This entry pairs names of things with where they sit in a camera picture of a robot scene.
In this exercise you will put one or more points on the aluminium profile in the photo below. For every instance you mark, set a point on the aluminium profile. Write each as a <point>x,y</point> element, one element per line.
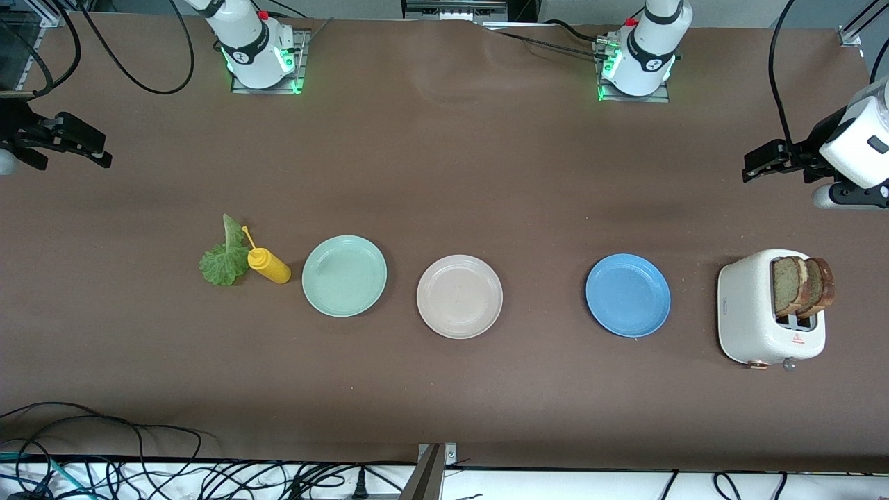
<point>43,15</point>
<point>849,35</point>

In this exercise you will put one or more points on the green lettuce leaf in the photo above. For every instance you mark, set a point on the green lettuce leaf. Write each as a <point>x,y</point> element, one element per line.
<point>222,267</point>

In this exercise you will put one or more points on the black power plug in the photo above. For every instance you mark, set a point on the black power plug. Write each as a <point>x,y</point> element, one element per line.
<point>360,486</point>

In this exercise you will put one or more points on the aluminium frame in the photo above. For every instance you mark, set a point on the aluminium frame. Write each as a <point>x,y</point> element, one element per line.
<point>455,10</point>

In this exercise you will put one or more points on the mint green plate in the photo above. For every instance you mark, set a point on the mint green plate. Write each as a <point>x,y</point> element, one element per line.
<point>344,276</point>

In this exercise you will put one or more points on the yellow squeeze bottle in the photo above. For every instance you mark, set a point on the yellow squeeze bottle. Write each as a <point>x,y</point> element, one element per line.
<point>272,267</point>

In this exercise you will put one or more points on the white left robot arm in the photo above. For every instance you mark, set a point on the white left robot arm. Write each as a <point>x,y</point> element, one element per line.
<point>653,42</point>

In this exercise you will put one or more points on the blue plate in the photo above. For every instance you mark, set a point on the blue plate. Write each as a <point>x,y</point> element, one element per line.
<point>628,295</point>

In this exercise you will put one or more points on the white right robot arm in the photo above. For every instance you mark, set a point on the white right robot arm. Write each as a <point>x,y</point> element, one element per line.
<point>250,42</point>

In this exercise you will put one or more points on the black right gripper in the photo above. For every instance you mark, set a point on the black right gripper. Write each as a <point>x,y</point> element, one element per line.
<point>15,128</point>

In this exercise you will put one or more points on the grey metal post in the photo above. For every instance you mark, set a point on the grey metal post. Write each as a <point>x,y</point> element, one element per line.
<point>427,479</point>

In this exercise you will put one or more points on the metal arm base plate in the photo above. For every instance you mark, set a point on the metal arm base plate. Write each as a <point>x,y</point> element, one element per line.
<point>300,62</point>
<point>632,98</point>

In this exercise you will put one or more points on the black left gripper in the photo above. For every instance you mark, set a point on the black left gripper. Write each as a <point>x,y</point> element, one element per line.
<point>811,148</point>

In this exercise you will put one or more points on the beige plate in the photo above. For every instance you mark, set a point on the beige plate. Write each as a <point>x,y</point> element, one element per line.
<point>459,297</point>

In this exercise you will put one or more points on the brown bread slice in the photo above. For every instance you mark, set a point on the brown bread slice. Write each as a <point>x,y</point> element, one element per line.
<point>823,285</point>
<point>786,285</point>

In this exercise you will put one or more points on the white toaster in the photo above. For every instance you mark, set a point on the white toaster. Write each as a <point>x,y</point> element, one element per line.
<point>746,305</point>

